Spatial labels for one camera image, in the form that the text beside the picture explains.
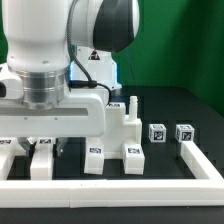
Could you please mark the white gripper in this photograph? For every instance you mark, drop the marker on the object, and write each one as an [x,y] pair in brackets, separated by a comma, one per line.
[42,105]

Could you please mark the white chair backrest part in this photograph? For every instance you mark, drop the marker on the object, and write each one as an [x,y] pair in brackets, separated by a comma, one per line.
[41,152]

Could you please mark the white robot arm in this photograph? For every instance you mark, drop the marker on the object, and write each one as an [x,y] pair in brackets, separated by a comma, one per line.
[41,33]

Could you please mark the white U-shaped obstacle fence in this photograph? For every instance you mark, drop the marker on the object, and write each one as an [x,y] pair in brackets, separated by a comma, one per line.
[206,188]

